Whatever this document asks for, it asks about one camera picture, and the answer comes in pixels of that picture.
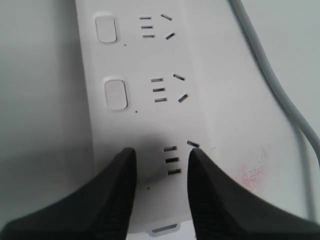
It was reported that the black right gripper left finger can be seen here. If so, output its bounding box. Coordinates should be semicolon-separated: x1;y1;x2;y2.
0;147;137;240

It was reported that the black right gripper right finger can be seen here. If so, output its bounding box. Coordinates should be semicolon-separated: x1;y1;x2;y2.
187;148;320;240

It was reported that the white five-outlet power strip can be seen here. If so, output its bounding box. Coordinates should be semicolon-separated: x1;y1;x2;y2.
75;0;257;240

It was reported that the grey power cable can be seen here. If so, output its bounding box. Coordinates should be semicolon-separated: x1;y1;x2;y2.
227;0;320;221

